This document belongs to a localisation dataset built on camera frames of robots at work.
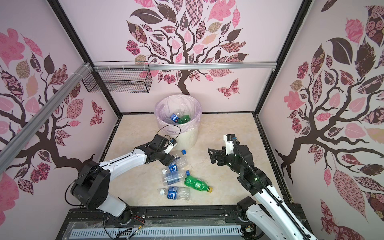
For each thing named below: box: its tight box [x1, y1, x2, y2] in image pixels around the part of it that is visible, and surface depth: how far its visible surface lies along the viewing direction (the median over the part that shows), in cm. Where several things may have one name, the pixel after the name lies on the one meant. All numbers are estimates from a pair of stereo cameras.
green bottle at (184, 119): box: [178, 114, 191, 125], surface depth 101 cm
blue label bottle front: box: [160, 186, 191, 200], surface depth 78 cm
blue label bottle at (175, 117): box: [170, 112, 183, 123], surface depth 97 cm
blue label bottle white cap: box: [161, 156, 189, 175], surface depth 87 cm
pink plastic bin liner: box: [155, 94, 202, 134], surface depth 92 cm
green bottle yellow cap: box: [184, 175, 214, 193], surface depth 81 cm
